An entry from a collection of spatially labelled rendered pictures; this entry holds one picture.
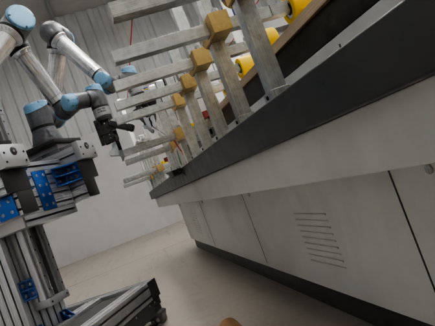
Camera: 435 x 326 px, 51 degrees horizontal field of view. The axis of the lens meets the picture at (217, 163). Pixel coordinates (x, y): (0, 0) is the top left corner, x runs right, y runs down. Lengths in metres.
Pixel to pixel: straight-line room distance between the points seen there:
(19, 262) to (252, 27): 1.59
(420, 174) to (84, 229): 9.12
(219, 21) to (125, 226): 8.82
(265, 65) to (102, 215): 9.00
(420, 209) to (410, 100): 0.46
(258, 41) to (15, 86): 9.58
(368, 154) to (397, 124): 0.10
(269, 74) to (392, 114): 0.35
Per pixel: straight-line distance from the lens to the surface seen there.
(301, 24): 1.19
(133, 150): 2.07
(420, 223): 1.06
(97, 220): 9.83
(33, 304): 2.22
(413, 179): 1.02
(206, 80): 1.42
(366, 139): 0.72
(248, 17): 0.96
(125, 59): 1.11
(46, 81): 2.18
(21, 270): 2.21
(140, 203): 9.82
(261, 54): 0.94
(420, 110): 0.60
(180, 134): 2.06
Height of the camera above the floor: 0.60
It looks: 2 degrees up
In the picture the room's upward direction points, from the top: 21 degrees counter-clockwise
